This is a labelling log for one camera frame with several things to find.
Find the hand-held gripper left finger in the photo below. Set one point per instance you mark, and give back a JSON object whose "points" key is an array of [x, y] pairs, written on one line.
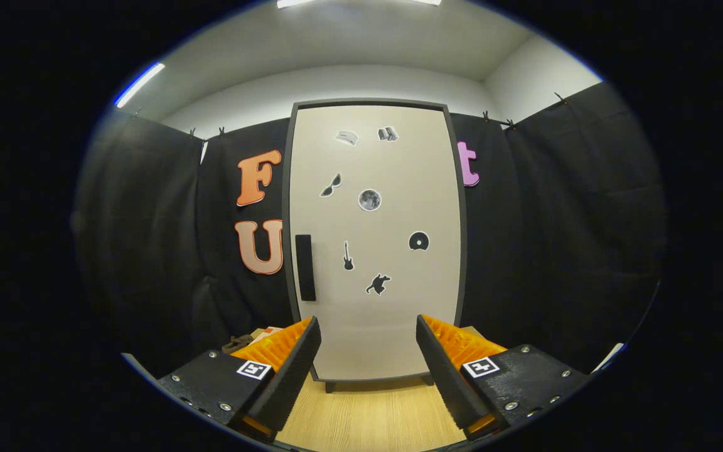
{"points": [[292, 383]]}

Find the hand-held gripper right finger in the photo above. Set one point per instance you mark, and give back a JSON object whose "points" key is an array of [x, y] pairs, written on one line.
{"points": [[449, 383]]}

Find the dark grey shoe cabinet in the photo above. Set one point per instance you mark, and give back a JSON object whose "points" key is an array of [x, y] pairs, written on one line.
{"points": [[368, 102]]}

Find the dark brown small object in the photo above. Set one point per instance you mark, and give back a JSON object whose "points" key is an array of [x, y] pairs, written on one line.
{"points": [[236, 343]]}

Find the white flat object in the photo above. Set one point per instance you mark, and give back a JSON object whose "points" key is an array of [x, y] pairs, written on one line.
{"points": [[609, 356]]}

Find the long ceiling light strip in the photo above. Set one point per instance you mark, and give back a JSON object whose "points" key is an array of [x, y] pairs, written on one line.
{"points": [[140, 85]]}

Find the ceiling light panel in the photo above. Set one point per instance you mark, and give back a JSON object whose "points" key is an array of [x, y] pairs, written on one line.
{"points": [[427, 2], [295, 2]]}

